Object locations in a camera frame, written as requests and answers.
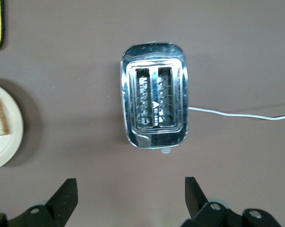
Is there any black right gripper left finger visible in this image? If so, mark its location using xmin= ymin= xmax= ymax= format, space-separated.
xmin=7 ymin=178 xmax=78 ymax=227

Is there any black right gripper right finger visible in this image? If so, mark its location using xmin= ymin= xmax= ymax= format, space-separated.
xmin=180 ymin=176 xmax=282 ymax=227

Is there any round wooden plate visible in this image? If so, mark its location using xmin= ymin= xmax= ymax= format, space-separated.
xmin=0 ymin=82 xmax=24 ymax=172

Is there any cream and chrome toaster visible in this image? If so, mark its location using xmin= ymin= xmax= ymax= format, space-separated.
xmin=120 ymin=42 xmax=188 ymax=155

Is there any white toaster power cable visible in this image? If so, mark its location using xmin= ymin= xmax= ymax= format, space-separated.
xmin=187 ymin=106 xmax=285 ymax=121

